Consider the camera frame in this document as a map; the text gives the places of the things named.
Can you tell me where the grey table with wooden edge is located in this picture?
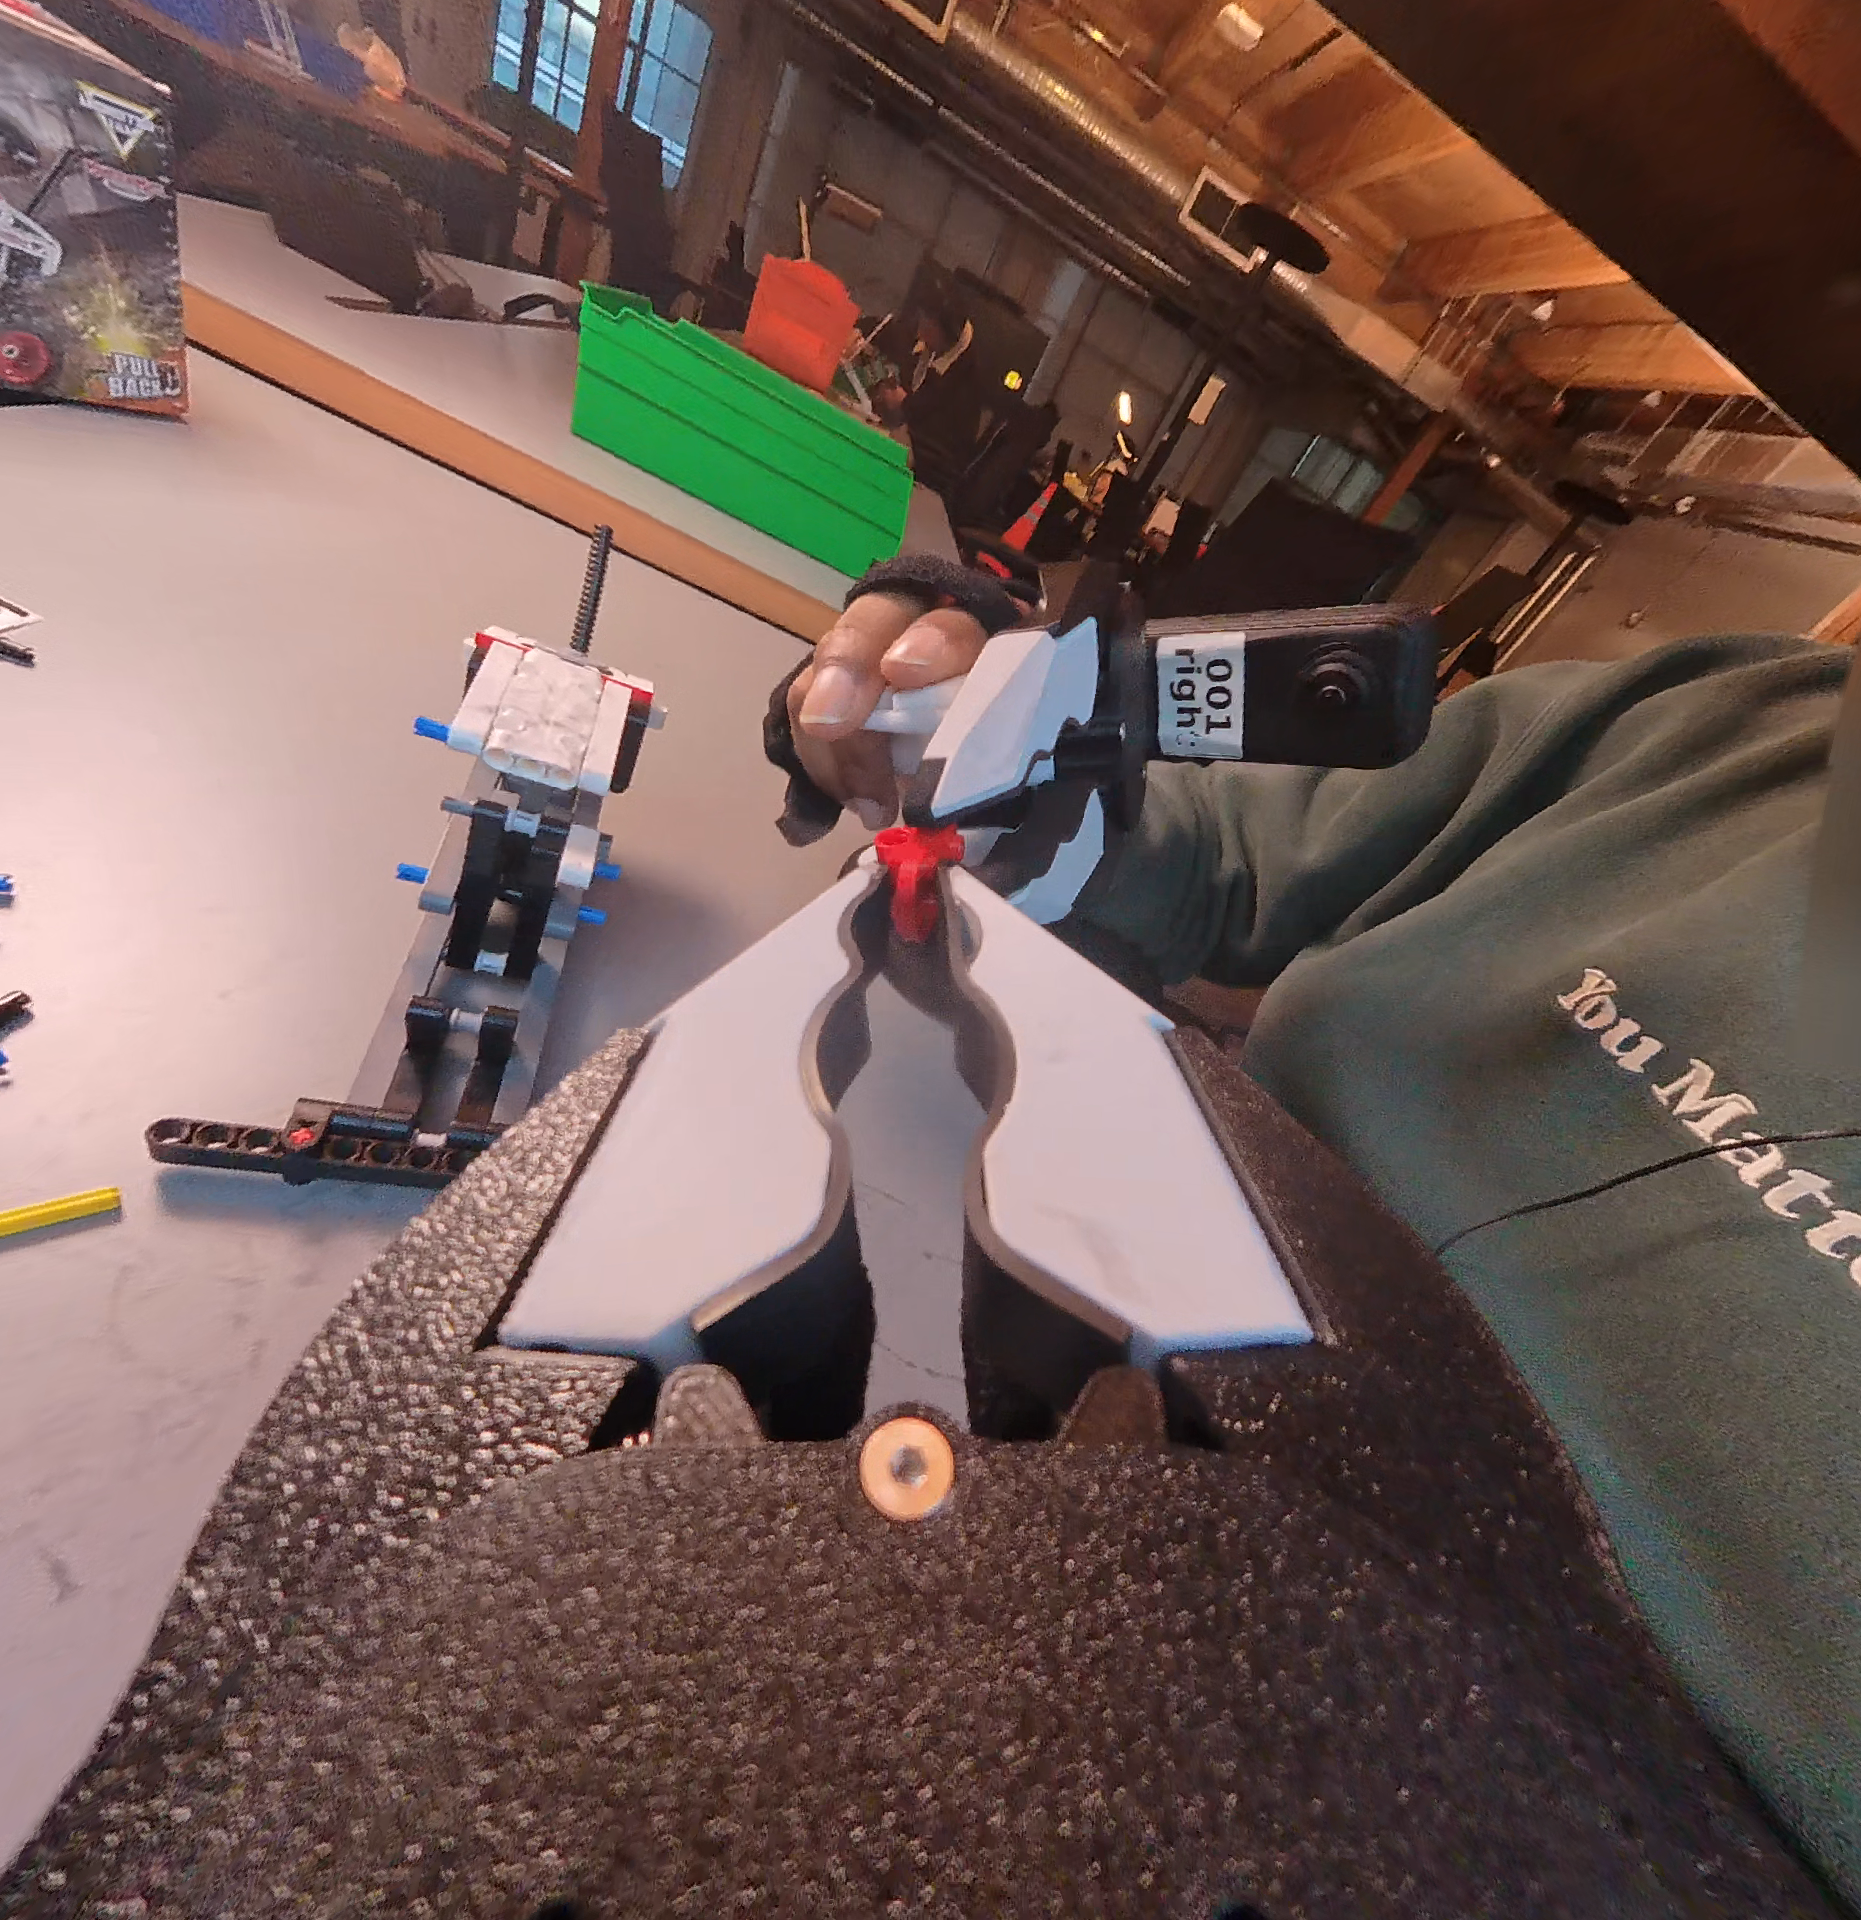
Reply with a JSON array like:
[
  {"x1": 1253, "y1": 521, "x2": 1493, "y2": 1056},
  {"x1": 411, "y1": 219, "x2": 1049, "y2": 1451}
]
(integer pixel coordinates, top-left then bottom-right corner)
[{"x1": 176, "y1": 194, "x2": 962, "y2": 640}]

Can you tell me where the toy truck chassis model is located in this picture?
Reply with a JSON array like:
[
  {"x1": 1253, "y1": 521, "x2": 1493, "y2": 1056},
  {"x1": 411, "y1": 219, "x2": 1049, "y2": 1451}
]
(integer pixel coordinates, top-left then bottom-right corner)
[{"x1": 147, "y1": 525, "x2": 669, "y2": 1191}]

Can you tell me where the toy truck set box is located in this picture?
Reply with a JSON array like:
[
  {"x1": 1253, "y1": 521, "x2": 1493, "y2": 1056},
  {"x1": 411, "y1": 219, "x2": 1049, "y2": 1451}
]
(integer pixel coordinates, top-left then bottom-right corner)
[{"x1": 0, "y1": 0, "x2": 191, "y2": 427}]

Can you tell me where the green storage bin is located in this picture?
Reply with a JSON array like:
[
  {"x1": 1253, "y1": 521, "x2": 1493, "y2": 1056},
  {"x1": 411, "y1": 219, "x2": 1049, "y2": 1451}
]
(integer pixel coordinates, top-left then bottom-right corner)
[{"x1": 570, "y1": 280, "x2": 917, "y2": 580}]

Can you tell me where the person's right hand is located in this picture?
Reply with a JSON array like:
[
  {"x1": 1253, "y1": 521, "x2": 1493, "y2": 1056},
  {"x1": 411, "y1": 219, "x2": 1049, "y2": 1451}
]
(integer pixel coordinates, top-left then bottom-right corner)
[{"x1": 765, "y1": 601, "x2": 995, "y2": 835}]

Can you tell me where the orange storage bin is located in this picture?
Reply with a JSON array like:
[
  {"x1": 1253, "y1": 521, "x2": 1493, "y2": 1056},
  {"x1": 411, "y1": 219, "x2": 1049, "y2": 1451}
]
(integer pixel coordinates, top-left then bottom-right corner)
[{"x1": 743, "y1": 255, "x2": 861, "y2": 396}]

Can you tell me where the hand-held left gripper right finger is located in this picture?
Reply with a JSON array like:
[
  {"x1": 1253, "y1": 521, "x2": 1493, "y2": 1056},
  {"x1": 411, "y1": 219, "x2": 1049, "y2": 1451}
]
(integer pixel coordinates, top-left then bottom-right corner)
[{"x1": 943, "y1": 866, "x2": 1315, "y2": 1363}]

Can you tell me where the metal air duct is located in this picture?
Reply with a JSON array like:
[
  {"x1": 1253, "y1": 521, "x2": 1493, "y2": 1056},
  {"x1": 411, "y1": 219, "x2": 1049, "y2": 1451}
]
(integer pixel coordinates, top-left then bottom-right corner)
[{"x1": 871, "y1": 0, "x2": 1413, "y2": 302}]

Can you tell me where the red toy connector piece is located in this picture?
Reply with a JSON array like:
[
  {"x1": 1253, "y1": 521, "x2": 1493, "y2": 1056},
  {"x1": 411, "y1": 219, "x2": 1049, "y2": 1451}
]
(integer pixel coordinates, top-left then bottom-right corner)
[{"x1": 875, "y1": 823, "x2": 966, "y2": 944}]

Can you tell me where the paned window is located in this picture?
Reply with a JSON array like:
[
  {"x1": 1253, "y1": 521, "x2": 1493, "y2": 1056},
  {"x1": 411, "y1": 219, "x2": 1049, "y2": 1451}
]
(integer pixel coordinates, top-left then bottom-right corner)
[{"x1": 486, "y1": 0, "x2": 717, "y2": 153}]

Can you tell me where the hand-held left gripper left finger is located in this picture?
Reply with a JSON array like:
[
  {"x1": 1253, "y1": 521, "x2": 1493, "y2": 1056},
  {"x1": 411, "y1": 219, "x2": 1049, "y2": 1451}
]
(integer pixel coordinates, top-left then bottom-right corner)
[{"x1": 494, "y1": 874, "x2": 890, "y2": 1363}]

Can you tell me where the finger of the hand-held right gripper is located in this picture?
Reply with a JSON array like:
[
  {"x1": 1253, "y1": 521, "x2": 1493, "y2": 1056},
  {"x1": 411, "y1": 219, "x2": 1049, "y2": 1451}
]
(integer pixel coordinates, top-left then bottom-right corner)
[
  {"x1": 926, "y1": 618, "x2": 1107, "y2": 830},
  {"x1": 1002, "y1": 784, "x2": 1114, "y2": 925}
]

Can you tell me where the person's green sweatshirt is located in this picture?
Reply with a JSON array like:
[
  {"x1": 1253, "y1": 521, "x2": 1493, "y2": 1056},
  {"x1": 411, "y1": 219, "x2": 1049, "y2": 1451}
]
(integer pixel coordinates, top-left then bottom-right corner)
[{"x1": 1245, "y1": 841, "x2": 1861, "y2": 1920}]

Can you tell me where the yellow toy axle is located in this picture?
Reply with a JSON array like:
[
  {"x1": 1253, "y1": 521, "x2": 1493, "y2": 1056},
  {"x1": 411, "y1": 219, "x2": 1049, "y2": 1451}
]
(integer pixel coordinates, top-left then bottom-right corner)
[{"x1": 0, "y1": 1188, "x2": 125, "y2": 1249}]

